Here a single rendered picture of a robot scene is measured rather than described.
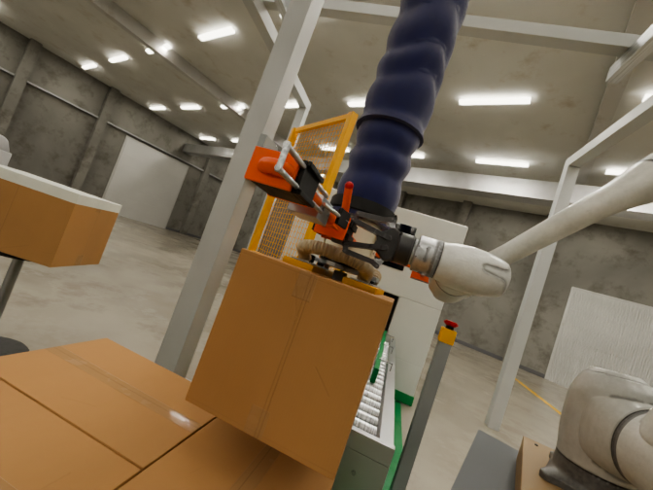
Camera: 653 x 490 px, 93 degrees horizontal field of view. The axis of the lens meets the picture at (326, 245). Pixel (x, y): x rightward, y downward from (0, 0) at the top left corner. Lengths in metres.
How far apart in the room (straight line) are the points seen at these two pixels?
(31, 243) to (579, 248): 12.46
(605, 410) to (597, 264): 11.60
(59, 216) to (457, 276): 1.89
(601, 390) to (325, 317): 0.62
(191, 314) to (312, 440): 1.55
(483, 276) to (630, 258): 11.97
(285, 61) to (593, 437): 2.34
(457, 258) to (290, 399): 0.49
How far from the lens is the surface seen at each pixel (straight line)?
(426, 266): 0.73
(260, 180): 0.45
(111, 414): 1.09
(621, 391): 0.95
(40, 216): 2.14
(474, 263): 0.73
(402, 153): 1.06
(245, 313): 0.80
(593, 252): 12.55
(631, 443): 0.89
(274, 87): 2.35
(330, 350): 0.74
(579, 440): 0.98
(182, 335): 2.26
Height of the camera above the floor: 1.11
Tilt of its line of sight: 3 degrees up
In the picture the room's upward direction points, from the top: 19 degrees clockwise
